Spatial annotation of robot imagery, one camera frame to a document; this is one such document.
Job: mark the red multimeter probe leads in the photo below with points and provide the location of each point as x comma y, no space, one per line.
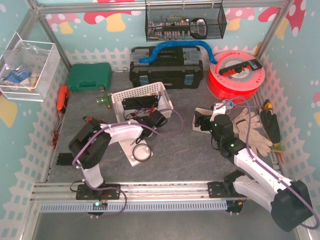
56,131

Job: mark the grey slotted cable duct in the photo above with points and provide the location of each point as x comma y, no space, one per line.
138,206

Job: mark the green plastic tool case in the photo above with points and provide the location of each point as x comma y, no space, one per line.
89,77

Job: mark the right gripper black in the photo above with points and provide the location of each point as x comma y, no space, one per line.
203,122

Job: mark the green brass valve fitting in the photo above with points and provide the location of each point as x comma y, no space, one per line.
105,100

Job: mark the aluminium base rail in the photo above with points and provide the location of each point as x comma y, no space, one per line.
135,192

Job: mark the black wire mesh basket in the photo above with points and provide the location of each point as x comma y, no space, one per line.
178,20

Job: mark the black toolbox with blue latches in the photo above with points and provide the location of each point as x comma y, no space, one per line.
176,67

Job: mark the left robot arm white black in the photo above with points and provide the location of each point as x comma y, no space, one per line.
92,141

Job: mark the red filament spool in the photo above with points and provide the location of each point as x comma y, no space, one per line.
237,73

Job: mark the orange black pliers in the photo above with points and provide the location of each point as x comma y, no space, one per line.
88,119

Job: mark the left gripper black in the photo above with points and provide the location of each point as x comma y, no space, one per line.
144,121

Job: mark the clear acrylic wall box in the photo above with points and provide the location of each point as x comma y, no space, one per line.
42,58

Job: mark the black bracket on floor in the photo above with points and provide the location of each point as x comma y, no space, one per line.
64,159

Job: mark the orange multimeter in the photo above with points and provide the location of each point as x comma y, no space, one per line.
62,99

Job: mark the blue white glove in box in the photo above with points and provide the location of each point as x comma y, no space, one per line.
19,76

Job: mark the white work glove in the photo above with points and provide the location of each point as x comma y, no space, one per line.
257,142

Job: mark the white plastic perforated basket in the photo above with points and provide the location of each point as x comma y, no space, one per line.
157,88

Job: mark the black battery holder in basket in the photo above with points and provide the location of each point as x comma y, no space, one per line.
140,102

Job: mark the yellow black screwdriver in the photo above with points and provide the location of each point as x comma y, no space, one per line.
266,106

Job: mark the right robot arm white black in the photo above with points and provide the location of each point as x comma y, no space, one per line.
287,201

